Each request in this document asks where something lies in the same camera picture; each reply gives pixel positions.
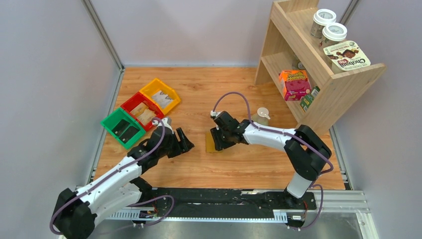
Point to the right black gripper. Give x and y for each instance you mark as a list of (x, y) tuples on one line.
[(221, 133)]

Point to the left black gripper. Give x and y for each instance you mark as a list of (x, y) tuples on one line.
[(177, 145)]

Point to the yellow leather card holder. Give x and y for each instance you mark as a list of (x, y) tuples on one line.
[(211, 143)]

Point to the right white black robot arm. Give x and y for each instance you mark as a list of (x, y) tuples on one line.
[(307, 153)]

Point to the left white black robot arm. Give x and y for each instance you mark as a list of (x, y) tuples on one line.
[(77, 213)]

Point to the clear bottle white cap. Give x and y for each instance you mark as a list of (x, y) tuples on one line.
[(261, 117)]

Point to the yellow plastic bin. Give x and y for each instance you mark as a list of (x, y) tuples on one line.
[(154, 86)]

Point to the packet in yellow bin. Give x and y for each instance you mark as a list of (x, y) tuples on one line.
[(162, 99)]

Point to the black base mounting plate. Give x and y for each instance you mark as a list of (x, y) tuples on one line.
[(226, 203)]

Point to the packet in red bin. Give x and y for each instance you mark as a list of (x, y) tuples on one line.
[(143, 113)]

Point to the black item in green bin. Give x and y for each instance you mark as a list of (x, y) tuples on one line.
[(124, 131)]

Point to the green plastic bin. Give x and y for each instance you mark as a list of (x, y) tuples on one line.
[(112, 120)]

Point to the Scrub Mommy sponge box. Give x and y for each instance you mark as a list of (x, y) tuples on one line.
[(295, 84)]

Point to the small green box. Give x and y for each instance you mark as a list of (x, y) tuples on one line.
[(307, 100)]

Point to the wooden shelf unit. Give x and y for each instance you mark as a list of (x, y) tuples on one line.
[(288, 35)]

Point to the jar on lower shelf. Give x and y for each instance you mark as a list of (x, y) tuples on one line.
[(297, 64)]

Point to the Chobani yogurt cup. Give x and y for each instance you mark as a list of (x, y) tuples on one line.
[(346, 56)]

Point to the front white lidded cup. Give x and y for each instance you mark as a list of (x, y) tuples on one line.
[(332, 34)]

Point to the white lidded cup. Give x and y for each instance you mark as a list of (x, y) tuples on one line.
[(321, 18), (332, 34)]

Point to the rear white lidded cup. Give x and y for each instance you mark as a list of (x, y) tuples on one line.
[(321, 18)]

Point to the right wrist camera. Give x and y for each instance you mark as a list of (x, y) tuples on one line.
[(214, 114)]

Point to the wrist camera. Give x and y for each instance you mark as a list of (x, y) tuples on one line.
[(214, 114), (165, 122)]

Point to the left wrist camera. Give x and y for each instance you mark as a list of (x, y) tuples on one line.
[(165, 122)]

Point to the aluminium frame rail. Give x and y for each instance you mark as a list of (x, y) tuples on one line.
[(327, 201)]

